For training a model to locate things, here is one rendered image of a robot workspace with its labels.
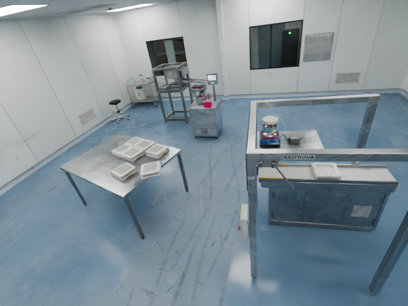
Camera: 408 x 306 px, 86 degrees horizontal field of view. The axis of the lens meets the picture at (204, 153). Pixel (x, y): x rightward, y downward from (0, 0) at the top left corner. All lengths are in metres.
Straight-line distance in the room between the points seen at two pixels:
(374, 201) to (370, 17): 5.23
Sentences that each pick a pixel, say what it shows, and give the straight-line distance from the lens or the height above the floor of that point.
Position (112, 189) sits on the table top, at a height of 0.82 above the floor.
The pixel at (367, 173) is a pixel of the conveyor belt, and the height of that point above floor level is 0.80.
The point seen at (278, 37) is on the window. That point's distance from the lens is 7.10.
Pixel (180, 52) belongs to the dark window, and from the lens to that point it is 7.74.
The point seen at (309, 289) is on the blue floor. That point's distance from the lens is 2.77.
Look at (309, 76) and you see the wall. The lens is 7.35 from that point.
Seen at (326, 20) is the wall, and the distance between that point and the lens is 7.15.
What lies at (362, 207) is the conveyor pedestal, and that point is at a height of 0.41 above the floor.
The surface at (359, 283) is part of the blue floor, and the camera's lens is 2.95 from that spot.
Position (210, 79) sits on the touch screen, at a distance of 4.97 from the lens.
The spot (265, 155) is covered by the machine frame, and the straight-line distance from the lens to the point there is 1.52.
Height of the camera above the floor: 2.43
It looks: 32 degrees down
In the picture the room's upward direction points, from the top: 9 degrees counter-clockwise
